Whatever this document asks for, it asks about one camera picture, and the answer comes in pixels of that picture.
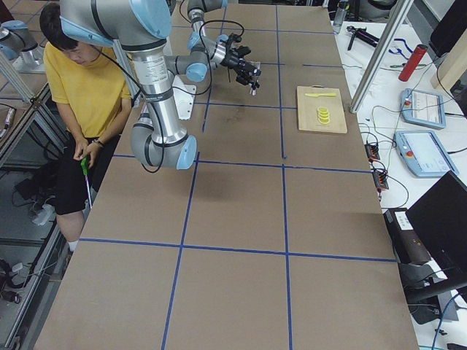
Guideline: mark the blue teach pendant near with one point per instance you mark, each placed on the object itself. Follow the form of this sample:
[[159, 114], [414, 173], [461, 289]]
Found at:
[[423, 154]]

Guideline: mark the black tripod tool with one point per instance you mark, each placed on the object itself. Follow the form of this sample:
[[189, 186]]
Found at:
[[363, 35]]

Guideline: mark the blue teach pendant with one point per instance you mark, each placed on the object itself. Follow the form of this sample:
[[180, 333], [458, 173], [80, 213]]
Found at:
[[423, 108], [423, 154]]

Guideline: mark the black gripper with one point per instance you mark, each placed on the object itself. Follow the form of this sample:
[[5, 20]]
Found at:
[[230, 60]]

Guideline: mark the aluminium frame post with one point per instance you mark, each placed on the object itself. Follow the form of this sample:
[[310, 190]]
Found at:
[[400, 11]]

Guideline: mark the black computer box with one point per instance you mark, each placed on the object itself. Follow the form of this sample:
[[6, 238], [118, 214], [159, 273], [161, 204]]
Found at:
[[408, 246]]

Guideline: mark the blue teach pendant far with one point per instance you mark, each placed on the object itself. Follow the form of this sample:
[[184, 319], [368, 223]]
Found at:
[[423, 108]]

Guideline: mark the person in yellow shirt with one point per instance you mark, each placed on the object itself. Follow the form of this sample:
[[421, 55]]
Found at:
[[94, 102]]

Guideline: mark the yellow plastic knife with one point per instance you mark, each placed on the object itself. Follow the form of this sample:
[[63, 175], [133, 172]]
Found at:
[[316, 95]]

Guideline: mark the clear water bottle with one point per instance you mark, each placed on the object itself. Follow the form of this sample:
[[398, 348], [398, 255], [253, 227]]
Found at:
[[340, 14]]

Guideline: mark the black monitor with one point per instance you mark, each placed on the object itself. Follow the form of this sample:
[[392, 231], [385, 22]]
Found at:
[[439, 221]]

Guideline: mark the red water bottle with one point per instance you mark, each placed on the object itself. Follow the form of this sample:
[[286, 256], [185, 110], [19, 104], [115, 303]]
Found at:
[[412, 63]]

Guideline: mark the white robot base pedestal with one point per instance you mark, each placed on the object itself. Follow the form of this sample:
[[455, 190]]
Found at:
[[184, 96]]

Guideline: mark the green tape measure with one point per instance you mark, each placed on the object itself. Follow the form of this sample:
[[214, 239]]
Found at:
[[85, 171]]

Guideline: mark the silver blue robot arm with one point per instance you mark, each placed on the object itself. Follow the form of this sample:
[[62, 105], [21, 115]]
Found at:
[[207, 54], [142, 28]]

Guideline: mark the bamboo cutting board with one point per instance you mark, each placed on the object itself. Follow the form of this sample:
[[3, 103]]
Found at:
[[308, 115]]

